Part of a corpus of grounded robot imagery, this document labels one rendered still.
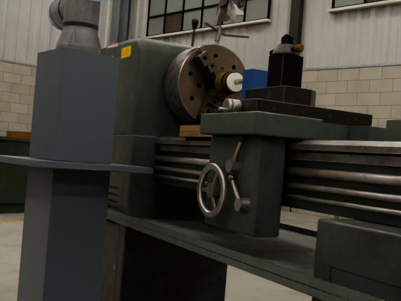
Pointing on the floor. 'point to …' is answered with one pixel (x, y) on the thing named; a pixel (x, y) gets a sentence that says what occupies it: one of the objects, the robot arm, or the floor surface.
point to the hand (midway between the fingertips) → (224, 26)
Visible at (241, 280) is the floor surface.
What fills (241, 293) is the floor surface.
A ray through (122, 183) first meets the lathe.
